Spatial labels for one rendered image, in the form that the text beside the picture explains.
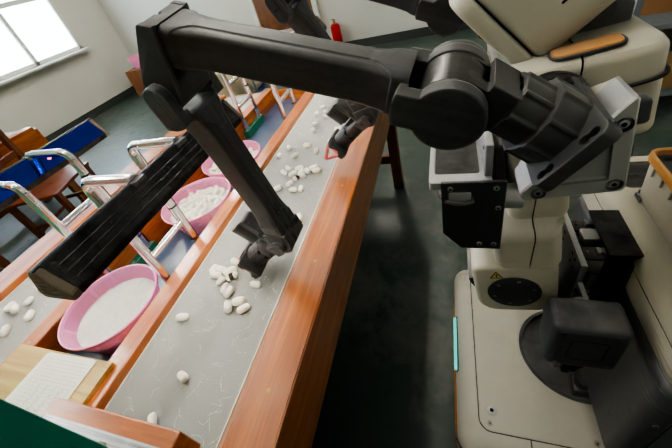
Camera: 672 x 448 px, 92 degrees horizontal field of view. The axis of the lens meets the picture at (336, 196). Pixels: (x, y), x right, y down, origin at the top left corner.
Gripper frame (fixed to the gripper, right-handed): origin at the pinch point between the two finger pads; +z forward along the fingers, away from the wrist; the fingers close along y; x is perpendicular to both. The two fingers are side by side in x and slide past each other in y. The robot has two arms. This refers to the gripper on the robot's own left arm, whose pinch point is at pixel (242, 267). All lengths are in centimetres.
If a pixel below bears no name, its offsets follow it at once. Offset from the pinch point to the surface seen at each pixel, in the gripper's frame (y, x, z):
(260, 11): -471, -127, 163
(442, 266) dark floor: -62, 91, 7
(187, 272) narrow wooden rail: 3.1, -10.7, 12.9
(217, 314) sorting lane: 13.3, 0.5, 2.5
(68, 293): 28.7, -26.3, -15.3
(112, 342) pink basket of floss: 23.8, -15.7, 22.7
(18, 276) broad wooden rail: 9, -53, 66
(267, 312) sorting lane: 11.5, 8.9, -8.1
